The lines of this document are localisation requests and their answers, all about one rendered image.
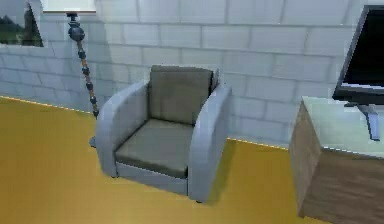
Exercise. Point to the grey armchair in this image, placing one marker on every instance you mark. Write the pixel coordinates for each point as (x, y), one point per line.
(173, 146)

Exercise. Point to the floor lamp with beaded pole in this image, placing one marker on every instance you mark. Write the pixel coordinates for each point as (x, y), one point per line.
(77, 33)

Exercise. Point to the brown wooden cabinet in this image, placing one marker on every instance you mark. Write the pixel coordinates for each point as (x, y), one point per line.
(340, 173)

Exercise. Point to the black television set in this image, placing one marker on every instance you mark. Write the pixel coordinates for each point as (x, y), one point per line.
(366, 60)

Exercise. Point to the window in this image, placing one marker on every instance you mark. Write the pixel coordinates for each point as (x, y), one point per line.
(16, 26)

